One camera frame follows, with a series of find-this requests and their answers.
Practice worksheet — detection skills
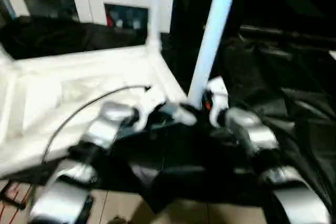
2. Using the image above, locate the white plastic table top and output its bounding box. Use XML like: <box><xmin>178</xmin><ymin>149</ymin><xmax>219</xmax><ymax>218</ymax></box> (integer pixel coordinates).
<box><xmin>0</xmin><ymin>44</ymin><xmax>197</xmax><ymax>180</ymax></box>

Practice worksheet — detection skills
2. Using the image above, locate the black mat cloth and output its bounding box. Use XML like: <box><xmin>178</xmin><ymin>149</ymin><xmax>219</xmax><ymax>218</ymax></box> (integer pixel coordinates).
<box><xmin>0</xmin><ymin>15</ymin><xmax>336</xmax><ymax>209</ymax></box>

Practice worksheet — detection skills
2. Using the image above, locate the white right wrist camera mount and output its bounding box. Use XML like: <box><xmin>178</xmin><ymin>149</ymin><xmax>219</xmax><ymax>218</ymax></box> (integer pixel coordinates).
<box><xmin>206</xmin><ymin>77</ymin><xmax>229</xmax><ymax>128</ymax></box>

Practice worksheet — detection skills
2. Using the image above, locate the red cable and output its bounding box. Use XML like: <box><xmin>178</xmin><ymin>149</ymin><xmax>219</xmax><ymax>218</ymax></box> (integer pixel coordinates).
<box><xmin>0</xmin><ymin>182</ymin><xmax>35</xmax><ymax>209</ymax></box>

